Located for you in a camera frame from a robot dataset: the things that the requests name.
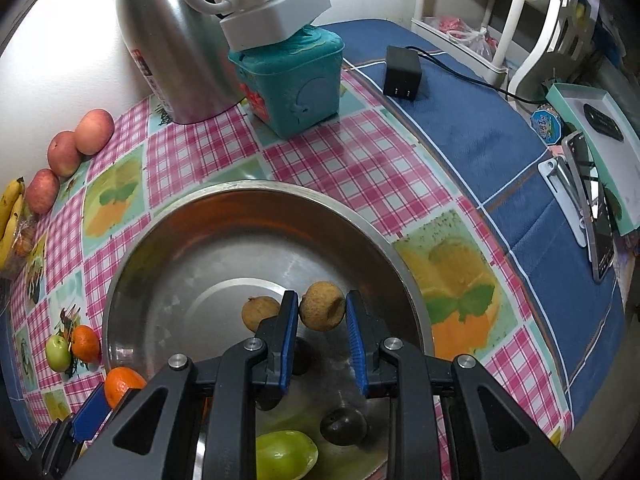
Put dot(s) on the teal plastic box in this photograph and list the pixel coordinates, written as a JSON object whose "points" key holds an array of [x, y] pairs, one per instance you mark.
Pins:
{"points": [[300, 95]]}

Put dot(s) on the white power strip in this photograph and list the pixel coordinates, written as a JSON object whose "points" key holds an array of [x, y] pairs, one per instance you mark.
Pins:
{"points": [[270, 15]]}

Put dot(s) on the smartphone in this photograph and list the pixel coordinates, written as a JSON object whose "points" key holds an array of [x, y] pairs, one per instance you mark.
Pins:
{"points": [[600, 240]]}

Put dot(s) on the round blue badge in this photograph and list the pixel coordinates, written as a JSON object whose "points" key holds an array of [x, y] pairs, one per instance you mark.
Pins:
{"points": [[546, 122]]}

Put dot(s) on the glass fruit bowl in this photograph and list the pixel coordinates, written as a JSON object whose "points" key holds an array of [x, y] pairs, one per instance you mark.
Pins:
{"points": [[26, 262]]}

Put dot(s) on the flat teal box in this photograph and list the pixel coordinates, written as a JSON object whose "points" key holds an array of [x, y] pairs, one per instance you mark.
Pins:
{"points": [[565, 97]]}

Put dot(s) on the dark purple plum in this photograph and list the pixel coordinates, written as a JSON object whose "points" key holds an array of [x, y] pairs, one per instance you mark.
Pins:
{"points": [[342, 425]]}

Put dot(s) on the red apple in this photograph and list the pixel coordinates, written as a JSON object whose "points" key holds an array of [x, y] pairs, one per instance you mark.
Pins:
{"points": [[42, 191], [64, 152], [94, 131]]}

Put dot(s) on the small tangerine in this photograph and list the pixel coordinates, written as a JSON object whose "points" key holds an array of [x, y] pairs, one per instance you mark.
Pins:
{"points": [[22, 246]]}

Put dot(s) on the round orange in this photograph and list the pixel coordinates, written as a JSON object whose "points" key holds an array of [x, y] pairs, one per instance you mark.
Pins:
{"points": [[85, 342], [120, 385]]}

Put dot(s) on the white chair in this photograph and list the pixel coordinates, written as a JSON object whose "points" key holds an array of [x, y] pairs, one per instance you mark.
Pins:
{"points": [[542, 35]]}

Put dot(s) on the brown kiwi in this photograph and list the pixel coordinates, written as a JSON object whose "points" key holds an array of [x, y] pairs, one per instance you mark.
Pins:
{"points": [[322, 305], [257, 310]]}

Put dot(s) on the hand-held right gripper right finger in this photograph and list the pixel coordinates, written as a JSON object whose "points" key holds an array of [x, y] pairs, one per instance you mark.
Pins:
{"points": [[357, 345]]}

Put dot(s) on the white phone stand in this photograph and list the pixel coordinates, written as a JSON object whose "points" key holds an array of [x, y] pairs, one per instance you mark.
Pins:
{"points": [[555, 172]]}

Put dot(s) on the white shelf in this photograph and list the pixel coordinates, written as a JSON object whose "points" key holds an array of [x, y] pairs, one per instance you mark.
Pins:
{"points": [[505, 25]]}

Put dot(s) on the plastic bag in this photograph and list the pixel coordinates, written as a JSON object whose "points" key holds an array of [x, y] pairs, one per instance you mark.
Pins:
{"points": [[460, 35]]}

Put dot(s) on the stainless steel thermos jug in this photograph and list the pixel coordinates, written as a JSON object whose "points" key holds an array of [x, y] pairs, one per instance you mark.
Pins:
{"points": [[170, 50]]}

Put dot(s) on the stainless steel basin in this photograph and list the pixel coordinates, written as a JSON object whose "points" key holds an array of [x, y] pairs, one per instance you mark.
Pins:
{"points": [[210, 260]]}

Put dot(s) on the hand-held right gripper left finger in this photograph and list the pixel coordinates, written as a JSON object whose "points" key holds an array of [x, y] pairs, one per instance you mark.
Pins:
{"points": [[287, 340]]}

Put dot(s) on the pink plaid fruit-print tablecloth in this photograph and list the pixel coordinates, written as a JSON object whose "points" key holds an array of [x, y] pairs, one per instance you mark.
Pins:
{"points": [[325, 160]]}

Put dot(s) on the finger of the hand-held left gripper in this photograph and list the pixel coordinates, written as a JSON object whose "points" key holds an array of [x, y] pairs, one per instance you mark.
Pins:
{"points": [[90, 412]]}

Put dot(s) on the blue cloth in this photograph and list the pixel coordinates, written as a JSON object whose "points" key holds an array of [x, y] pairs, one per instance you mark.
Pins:
{"points": [[475, 150]]}

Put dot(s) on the yellow banana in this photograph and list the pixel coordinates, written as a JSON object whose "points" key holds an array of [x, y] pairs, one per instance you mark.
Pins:
{"points": [[12, 200], [6, 245]]}

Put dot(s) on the black power adapter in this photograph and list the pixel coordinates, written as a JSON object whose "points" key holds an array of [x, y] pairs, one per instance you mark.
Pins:
{"points": [[402, 72]]}

